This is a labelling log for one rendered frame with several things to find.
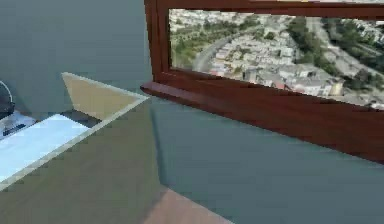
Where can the brown wooden framed window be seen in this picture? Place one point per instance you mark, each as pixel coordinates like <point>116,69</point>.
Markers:
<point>233,96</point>

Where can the olive cabinet with white top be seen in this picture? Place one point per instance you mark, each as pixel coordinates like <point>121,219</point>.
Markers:
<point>100,173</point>

